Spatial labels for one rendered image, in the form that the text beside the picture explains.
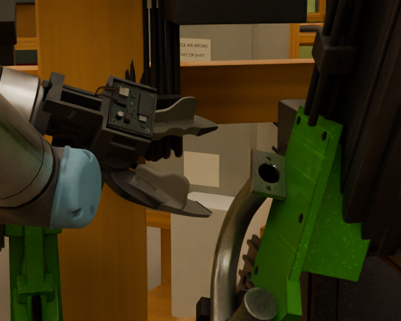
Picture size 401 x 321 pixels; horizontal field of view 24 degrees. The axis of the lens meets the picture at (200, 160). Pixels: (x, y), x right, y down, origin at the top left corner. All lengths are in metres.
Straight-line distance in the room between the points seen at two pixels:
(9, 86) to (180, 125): 0.21
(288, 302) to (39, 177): 0.30
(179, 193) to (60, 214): 0.17
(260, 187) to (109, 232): 0.36
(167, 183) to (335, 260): 0.19
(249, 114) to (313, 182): 0.46
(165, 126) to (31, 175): 0.27
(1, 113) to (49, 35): 0.53
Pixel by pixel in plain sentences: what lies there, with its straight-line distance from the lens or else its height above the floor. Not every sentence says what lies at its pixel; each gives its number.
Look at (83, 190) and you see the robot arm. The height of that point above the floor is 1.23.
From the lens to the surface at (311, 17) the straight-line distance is 10.61.
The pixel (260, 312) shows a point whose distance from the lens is 0.96.
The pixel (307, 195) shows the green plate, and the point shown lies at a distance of 0.96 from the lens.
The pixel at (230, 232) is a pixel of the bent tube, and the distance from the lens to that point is 1.09.
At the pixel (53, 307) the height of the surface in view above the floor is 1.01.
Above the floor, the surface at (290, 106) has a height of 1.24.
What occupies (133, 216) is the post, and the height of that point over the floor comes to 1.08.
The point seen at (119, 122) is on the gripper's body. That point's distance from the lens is 0.93.
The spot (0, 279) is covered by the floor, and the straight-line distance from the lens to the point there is 4.25.
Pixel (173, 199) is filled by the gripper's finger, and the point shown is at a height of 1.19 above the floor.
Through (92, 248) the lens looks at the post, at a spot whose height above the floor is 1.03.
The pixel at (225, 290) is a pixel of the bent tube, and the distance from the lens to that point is 1.09.
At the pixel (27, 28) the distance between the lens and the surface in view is 7.91.
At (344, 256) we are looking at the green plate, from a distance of 0.99.
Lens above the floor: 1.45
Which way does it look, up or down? 13 degrees down
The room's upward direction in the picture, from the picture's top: straight up
